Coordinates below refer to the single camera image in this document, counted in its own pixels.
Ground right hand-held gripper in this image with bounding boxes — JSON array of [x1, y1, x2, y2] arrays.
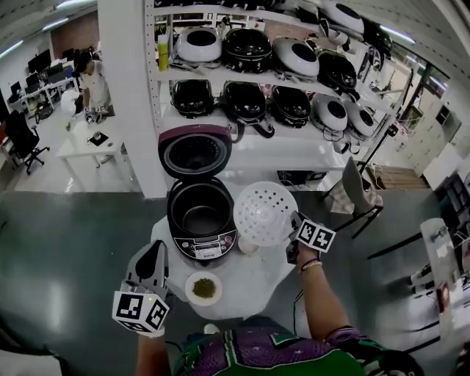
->
[[285, 211, 337, 265]]

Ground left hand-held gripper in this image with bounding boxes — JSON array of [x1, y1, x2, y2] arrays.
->
[[112, 239, 172, 334]]

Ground white perforated steamer tray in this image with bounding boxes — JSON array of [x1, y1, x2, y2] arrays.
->
[[233, 181, 299, 247]]

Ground maroon rice cooker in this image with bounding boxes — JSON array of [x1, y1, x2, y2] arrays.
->
[[157, 123, 239, 269]]

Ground dark pot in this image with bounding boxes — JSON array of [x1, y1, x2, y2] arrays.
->
[[171, 181, 233, 239]]

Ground person's left forearm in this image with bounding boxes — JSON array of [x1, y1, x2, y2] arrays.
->
[[135, 333, 173, 376]]

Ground person's right forearm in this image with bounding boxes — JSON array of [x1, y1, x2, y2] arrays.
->
[[295, 253, 352, 341]]

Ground black equipment box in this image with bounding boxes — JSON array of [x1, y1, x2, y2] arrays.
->
[[277, 169, 330, 188]]

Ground small white bowl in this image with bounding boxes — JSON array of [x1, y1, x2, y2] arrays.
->
[[237, 236, 261, 255]]

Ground white plate of green beans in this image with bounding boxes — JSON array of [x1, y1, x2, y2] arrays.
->
[[184, 270, 224, 306]]

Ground grey chair with black legs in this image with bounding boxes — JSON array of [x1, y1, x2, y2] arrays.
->
[[319, 156, 385, 239]]

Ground white metal shelf rack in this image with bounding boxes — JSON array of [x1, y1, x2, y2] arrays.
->
[[145, 0, 397, 184]]

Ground dark blue shorts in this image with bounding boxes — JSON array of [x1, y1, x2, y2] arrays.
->
[[240, 314, 294, 337]]

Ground wooden pallet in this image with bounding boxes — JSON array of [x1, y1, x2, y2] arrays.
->
[[366, 164, 429, 191]]

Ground purple and green jersey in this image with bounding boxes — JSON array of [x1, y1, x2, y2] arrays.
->
[[172, 325, 427, 376]]

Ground marble table with black legs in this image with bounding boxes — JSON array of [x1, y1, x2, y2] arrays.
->
[[366, 217, 470, 353]]

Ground white table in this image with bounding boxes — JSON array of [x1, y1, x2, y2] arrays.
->
[[55, 120, 128, 192]]

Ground white cabinet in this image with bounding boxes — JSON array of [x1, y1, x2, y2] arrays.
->
[[422, 145, 463, 190]]

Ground dark red book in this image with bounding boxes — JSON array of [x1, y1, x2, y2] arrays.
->
[[435, 281, 451, 314]]

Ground black office chair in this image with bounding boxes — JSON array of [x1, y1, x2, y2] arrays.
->
[[5, 109, 51, 176]]

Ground ceiling tube light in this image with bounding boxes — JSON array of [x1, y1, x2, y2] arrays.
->
[[42, 18, 70, 31], [0, 40, 24, 58], [54, 0, 96, 10], [380, 24, 416, 45]]

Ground yellow-green bottle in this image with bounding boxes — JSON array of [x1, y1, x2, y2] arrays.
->
[[157, 32, 170, 73]]

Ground office desks with monitors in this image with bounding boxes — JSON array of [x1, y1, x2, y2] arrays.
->
[[7, 47, 80, 115]]

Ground beaded bracelets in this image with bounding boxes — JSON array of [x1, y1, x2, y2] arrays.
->
[[299, 256, 324, 273]]

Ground black tripod with camera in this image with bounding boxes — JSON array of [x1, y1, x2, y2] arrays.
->
[[358, 123, 401, 173]]

